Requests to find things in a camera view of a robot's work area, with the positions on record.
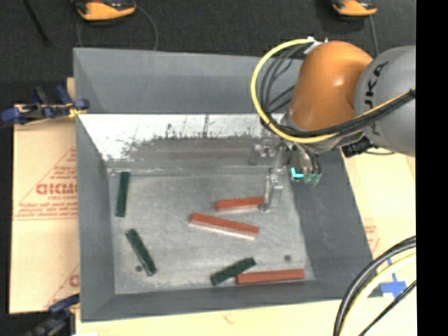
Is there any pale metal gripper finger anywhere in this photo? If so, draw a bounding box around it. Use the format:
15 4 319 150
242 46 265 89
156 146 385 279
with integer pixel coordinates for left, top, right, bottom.
248 143 279 166
258 173 284 213

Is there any red-brown flat block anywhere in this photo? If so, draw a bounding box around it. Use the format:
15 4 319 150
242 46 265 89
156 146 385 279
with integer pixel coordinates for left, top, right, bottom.
188 212 260 242
213 195 266 214
234 268 307 286

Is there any dark green flat block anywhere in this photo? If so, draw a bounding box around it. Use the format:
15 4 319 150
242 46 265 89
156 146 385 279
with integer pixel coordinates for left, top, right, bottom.
209 256 258 287
124 227 158 277
115 171 131 218

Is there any grey metal bin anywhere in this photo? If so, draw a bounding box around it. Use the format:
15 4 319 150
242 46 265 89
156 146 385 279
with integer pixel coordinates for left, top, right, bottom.
72 47 374 322

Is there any brown cardboard board, red print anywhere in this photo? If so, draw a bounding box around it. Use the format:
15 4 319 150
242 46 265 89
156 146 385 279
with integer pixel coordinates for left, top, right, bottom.
8 115 81 315

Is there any black cylinder on white bracket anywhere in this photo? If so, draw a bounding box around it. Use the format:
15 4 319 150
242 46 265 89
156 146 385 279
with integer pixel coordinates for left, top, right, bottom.
341 137 372 158

